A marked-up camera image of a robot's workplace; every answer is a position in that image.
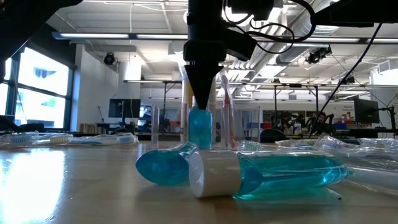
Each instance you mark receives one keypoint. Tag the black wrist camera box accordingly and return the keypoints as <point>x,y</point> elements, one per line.
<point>241,43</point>

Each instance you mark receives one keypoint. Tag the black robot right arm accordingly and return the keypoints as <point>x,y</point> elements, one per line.
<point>351,12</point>

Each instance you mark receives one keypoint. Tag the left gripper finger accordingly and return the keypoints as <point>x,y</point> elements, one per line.
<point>202,84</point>

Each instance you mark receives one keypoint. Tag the black computer monitor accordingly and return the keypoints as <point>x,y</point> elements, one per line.
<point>124,108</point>
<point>366,111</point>

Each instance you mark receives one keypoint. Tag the wooden blocks stack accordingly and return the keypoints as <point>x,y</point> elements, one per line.
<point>87,128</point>

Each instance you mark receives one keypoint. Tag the black aluminium table frame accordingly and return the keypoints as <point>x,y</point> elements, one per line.
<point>144,137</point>

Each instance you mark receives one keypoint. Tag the yellow wipes canister white lid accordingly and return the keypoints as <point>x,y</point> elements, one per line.
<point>186,102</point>

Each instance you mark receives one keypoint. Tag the black ceiling spotlight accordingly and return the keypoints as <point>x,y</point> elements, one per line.
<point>109,59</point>

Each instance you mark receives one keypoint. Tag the large window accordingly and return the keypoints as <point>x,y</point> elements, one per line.
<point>40,74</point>

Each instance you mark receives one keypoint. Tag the person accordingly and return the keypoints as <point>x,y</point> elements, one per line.
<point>321,119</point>

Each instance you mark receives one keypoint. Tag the clear acrylic organizer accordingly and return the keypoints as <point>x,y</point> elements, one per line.
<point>248,124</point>

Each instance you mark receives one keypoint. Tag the black ceiling camera rig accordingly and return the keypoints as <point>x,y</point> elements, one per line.
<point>317,56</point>

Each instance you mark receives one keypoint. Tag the white blue toothbrush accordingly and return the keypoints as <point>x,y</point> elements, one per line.
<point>332,141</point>

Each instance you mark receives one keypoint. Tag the silver ventilation duct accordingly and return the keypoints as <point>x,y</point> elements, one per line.
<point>289,56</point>

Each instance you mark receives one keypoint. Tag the green toothbrush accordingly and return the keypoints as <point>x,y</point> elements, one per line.
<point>376,179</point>
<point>124,139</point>

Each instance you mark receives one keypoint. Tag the ceiling light strip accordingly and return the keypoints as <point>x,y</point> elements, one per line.
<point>329,40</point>
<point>93,35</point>

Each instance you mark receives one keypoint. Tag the blue mouthwash bottle white cap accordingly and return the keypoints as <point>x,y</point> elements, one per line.
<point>280,174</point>
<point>164,168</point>
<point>200,130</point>

